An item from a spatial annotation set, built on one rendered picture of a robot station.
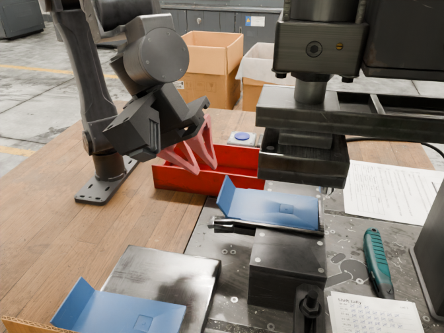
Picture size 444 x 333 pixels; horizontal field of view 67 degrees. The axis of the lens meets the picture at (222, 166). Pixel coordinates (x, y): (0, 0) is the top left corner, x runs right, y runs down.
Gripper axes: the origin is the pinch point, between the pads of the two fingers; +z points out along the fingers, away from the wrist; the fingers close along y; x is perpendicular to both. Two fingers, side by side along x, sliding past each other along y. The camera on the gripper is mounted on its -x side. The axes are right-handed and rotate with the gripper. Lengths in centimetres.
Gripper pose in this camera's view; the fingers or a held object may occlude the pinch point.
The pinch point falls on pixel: (204, 166)
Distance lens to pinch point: 52.1
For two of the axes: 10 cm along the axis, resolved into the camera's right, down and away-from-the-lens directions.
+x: 2.2, -5.9, 7.7
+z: 4.9, 7.5, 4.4
